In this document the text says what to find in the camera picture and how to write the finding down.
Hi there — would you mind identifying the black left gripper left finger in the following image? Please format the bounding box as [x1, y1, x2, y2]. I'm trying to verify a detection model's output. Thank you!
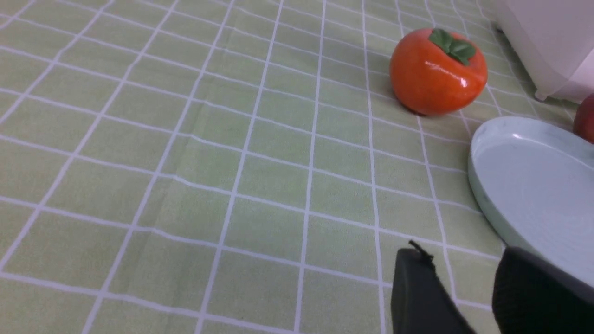
[391, 240, 475, 334]

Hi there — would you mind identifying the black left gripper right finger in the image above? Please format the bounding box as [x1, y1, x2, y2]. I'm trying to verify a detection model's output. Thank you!
[492, 246, 594, 334]

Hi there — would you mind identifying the white two-slot toaster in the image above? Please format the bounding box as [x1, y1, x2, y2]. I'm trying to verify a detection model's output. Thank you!
[490, 0, 594, 104]

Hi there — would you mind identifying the light blue round plate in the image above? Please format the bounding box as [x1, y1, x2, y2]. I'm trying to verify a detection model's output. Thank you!
[467, 116, 594, 286]

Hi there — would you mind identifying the red apple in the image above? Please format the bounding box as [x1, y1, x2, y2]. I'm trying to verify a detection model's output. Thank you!
[572, 93, 594, 144]

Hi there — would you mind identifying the orange persimmon with green leaf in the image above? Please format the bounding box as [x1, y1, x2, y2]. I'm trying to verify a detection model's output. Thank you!
[389, 27, 488, 116]

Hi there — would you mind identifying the green checked tablecloth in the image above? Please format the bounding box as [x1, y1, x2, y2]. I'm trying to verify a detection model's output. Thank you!
[0, 0, 577, 334]

